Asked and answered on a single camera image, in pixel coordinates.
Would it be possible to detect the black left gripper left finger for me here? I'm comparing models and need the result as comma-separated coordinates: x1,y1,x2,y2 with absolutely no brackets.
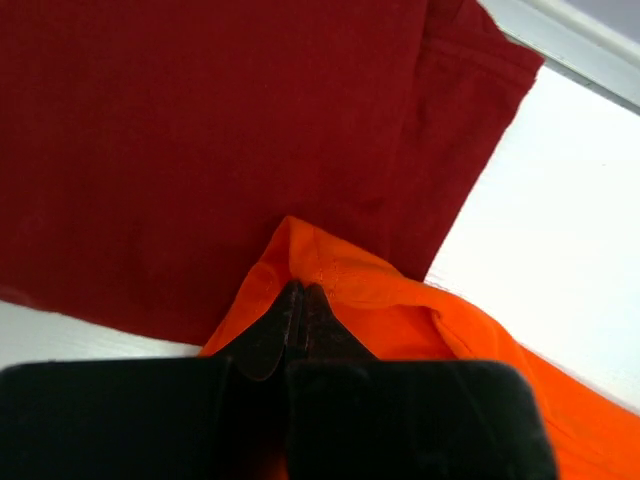
1,282,303,479

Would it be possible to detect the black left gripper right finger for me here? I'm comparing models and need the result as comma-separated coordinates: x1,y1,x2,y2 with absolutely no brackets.
286,285,559,479

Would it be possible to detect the orange t-shirt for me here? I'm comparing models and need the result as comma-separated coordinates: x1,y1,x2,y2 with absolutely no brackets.
201,217,639,479

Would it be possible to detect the dark red folded t-shirt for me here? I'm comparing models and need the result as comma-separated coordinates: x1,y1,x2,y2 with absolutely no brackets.
1,1,542,344

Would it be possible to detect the aluminium table edge rail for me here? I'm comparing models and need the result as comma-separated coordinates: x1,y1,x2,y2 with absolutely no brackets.
482,1,639,114

